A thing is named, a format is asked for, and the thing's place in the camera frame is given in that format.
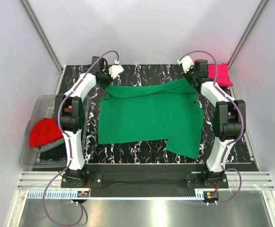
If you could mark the right aluminium frame post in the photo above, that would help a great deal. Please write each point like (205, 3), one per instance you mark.
(248, 30)

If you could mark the black marble pattern mat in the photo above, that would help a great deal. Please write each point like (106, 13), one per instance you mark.
(148, 152)

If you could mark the aluminium front rail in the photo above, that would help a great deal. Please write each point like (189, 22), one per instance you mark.
(249, 180)

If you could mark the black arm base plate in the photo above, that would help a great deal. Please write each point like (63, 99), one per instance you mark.
(94, 168)

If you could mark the folded pink t shirt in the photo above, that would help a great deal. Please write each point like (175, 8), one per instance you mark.
(223, 78)

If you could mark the left aluminium frame post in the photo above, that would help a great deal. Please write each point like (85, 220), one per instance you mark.
(39, 30)

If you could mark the orange connector block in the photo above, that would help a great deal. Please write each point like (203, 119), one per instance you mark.
(212, 195)
(83, 194)

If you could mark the left orange connector block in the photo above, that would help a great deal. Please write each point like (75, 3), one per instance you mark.
(83, 194)

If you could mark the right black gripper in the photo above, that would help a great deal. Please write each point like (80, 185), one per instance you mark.
(185, 75)

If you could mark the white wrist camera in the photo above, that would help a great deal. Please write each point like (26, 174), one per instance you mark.
(186, 62)
(115, 71)

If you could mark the right orange connector block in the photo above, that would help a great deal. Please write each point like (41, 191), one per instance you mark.
(212, 195)

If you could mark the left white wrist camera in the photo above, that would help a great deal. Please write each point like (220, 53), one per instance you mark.
(115, 71)

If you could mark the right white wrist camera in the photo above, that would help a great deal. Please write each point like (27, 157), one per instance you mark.
(186, 62)

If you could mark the black t shirt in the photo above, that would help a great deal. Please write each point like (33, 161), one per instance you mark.
(54, 154)

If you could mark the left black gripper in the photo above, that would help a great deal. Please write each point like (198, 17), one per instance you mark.
(103, 85)

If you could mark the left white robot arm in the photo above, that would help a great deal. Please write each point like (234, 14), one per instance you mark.
(70, 117)

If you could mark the clear plastic bin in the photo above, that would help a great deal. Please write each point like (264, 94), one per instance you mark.
(44, 108)

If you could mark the white slotted cable duct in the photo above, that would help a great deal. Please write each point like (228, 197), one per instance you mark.
(96, 194)

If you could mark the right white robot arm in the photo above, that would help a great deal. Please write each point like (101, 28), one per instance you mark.
(228, 122)

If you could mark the red t shirt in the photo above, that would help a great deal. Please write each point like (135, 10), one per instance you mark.
(44, 132)

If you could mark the green t shirt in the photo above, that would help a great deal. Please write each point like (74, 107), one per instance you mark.
(169, 111)

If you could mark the aluminium frame post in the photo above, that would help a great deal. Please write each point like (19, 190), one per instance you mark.
(248, 30)
(39, 30)

